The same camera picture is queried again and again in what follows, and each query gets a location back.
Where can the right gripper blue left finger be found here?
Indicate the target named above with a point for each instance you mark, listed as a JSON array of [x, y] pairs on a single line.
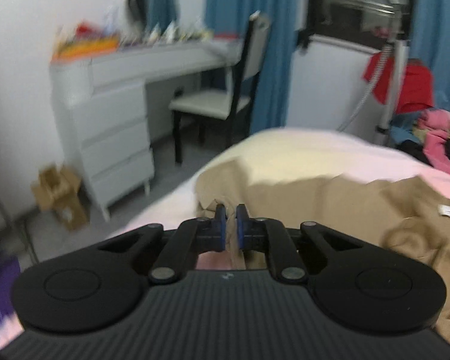
[[211, 233]]

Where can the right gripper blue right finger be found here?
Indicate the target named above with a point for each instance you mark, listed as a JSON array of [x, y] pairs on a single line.
[[251, 233]]

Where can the tan brown t-shirt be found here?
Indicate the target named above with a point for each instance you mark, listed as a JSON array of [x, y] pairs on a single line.
[[399, 205]]

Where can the pile of mixed clothes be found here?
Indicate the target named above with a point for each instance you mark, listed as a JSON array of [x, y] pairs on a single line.
[[425, 136]]

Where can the black chair with white seat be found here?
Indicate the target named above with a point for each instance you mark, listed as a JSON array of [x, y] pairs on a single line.
[[239, 95]]

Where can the cardboard box on floor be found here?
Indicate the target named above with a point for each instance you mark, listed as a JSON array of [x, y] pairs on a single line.
[[57, 189]]

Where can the white dresser desk with drawers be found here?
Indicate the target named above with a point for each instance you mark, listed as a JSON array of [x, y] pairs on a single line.
[[102, 114]]

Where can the red garment on tripod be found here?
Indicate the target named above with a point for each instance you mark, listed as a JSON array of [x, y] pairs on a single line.
[[416, 90]]

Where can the orange box on dresser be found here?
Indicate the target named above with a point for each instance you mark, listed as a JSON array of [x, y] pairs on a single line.
[[71, 50]]

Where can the blue curtain left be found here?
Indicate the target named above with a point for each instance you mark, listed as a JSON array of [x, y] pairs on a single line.
[[272, 97]]

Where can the dark window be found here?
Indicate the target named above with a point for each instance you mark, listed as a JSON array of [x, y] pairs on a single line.
[[367, 23]]

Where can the wavy frame vanity mirror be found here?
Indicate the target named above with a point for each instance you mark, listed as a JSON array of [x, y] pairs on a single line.
[[151, 14]]

